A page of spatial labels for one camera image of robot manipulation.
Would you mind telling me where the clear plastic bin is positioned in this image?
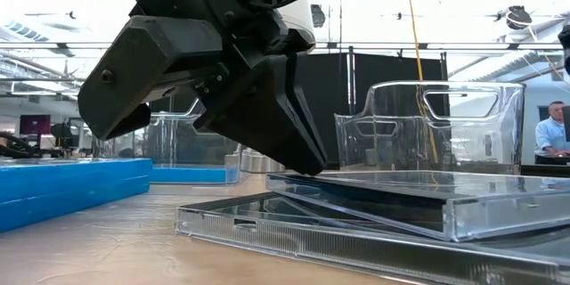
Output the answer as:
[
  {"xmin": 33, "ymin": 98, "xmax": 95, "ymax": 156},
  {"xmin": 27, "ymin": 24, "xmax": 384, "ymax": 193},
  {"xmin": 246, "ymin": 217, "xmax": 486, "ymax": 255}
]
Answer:
[
  {"xmin": 334, "ymin": 80, "xmax": 526, "ymax": 175},
  {"xmin": 93, "ymin": 97, "xmax": 242, "ymax": 186}
]

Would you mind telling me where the black office furniture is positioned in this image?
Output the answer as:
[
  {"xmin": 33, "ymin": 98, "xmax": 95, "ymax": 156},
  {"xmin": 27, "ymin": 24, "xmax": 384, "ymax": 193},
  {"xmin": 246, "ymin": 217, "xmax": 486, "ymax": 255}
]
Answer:
[{"xmin": 0, "ymin": 118, "xmax": 94, "ymax": 160}]

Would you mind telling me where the dark red monitor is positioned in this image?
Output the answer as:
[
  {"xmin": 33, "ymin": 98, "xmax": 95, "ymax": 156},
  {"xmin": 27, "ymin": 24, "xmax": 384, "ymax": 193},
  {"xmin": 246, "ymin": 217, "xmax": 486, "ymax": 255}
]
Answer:
[{"xmin": 19, "ymin": 114, "xmax": 52, "ymax": 135}]

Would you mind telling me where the yellow cable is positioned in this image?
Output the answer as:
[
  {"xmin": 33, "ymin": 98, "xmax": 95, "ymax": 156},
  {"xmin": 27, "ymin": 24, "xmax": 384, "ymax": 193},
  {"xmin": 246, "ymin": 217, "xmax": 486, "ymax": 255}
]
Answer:
[{"xmin": 403, "ymin": 0, "xmax": 440, "ymax": 164}]

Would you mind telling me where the white shade table lamp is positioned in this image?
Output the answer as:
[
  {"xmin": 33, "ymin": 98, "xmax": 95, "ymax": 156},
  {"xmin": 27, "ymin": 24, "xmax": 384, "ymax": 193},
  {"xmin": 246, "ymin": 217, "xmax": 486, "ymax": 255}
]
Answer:
[{"xmin": 239, "ymin": 0, "xmax": 316, "ymax": 174}]

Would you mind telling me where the person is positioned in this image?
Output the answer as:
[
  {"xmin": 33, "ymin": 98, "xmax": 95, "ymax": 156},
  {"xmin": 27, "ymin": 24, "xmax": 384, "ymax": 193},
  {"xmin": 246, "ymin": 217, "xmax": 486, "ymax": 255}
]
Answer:
[
  {"xmin": 557, "ymin": 23, "xmax": 570, "ymax": 77},
  {"xmin": 533, "ymin": 100, "xmax": 570, "ymax": 166}
]

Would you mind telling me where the black ceiling-hung device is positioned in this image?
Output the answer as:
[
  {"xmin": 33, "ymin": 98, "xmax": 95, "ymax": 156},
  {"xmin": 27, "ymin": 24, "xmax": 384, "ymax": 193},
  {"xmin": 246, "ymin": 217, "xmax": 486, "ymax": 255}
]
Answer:
[{"xmin": 496, "ymin": 4, "xmax": 533, "ymax": 31}]

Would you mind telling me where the black round ceiling device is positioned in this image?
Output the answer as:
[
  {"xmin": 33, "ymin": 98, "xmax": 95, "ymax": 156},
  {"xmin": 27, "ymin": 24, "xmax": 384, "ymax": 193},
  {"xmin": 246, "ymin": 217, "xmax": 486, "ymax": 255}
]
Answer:
[{"xmin": 310, "ymin": 4, "xmax": 326, "ymax": 29}]

